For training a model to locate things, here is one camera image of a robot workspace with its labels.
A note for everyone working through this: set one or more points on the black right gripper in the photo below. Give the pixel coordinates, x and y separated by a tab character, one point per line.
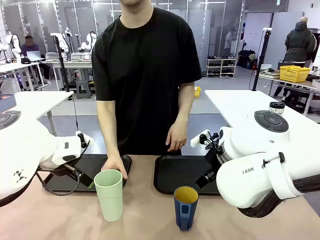
215	160

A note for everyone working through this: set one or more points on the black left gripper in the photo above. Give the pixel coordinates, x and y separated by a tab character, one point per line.
70	171

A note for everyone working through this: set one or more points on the tall pale green cup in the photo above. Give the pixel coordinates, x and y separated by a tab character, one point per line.
109	197

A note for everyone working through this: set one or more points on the blue mug yellow inside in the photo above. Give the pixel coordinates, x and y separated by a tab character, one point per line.
186	215

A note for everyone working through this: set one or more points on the person's right forearm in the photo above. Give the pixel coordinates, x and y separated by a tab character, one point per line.
108	130

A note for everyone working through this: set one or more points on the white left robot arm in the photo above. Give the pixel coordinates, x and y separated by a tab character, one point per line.
25	150

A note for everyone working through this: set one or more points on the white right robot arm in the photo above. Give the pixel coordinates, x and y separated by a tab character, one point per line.
250	180

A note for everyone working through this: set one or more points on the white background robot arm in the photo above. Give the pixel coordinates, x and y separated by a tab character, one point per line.
15	45
62	42
88	41

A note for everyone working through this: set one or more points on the person's left forearm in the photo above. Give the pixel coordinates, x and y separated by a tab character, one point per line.
183	107

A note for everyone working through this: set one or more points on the person's right hand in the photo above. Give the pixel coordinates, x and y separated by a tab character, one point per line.
113	165

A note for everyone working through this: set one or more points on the person's left hand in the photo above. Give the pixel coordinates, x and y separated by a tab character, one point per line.
176	137

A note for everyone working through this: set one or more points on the black plastic tray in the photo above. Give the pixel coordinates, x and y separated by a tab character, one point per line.
100	165
180	172

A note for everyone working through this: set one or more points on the small yellow crate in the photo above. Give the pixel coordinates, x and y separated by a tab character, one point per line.
197	92

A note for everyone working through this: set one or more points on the grey step stool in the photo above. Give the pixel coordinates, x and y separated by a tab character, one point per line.
83	88

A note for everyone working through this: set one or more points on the black and white travel cup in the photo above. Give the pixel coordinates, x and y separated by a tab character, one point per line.
277	108

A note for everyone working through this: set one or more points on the dark blue box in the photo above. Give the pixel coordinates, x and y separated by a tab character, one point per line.
7	102

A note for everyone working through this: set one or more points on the white shoe rack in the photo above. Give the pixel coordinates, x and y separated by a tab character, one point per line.
221	67

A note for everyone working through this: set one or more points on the white background workbench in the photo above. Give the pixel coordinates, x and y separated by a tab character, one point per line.
75	63

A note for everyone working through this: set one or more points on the person in black t-shirt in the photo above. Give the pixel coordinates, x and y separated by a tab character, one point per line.
145	75

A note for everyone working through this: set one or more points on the black tripod pole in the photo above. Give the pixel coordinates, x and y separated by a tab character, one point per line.
61	62

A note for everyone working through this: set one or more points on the wooden top background table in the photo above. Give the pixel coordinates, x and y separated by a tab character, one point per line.
287	83

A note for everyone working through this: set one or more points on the black bag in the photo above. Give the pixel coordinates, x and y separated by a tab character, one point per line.
246	58

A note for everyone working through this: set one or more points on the white background desk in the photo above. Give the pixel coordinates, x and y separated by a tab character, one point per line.
17	67

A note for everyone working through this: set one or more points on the black pole with light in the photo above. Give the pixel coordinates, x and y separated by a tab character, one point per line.
261	60

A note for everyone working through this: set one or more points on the grey laptop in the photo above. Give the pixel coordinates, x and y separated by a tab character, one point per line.
35	55

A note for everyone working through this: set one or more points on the yellow plastic basket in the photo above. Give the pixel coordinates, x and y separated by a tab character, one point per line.
295	73

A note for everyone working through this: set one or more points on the person in white short-sleeve shirt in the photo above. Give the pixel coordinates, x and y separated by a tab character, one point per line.
229	41

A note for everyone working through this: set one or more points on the seated person in purple top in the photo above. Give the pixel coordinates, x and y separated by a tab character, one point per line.
30	47

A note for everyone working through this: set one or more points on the person in dark puffer jacket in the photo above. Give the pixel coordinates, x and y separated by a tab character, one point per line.
300	42

